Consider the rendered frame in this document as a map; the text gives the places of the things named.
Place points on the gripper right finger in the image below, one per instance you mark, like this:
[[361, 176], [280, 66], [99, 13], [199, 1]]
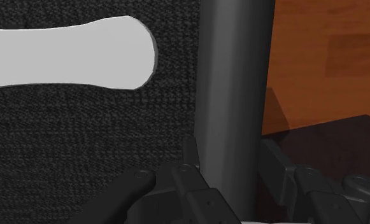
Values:
[[315, 198]]

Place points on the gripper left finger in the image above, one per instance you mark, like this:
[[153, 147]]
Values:
[[191, 192]]

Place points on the grey cylinder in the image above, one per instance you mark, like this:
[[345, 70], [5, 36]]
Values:
[[234, 93]]

